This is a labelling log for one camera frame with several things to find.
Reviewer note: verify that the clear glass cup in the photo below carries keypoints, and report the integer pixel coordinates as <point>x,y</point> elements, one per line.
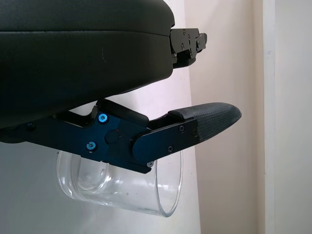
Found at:
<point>122,192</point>

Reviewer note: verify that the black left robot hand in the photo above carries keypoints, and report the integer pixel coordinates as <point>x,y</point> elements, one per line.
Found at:
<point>73,61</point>

